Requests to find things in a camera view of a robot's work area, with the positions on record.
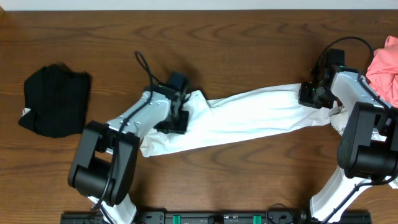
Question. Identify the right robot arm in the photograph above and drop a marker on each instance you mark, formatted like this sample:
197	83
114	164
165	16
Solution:
367	153

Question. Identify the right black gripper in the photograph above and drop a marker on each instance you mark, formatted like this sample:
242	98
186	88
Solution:
304	99

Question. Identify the pink garment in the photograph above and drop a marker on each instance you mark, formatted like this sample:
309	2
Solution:
382	72

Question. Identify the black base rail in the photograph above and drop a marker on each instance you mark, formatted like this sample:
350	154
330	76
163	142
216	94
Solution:
276	214

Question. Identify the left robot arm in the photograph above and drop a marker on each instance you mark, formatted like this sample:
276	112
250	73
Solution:
105	160

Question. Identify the folded black garment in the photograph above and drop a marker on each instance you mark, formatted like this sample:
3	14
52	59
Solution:
56	101

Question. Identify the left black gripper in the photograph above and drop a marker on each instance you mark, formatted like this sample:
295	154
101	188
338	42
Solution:
182	127

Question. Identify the white printed t-shirt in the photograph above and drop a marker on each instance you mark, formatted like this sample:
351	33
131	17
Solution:
255	114

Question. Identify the white fern-print garment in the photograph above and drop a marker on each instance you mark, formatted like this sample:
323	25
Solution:
339	121

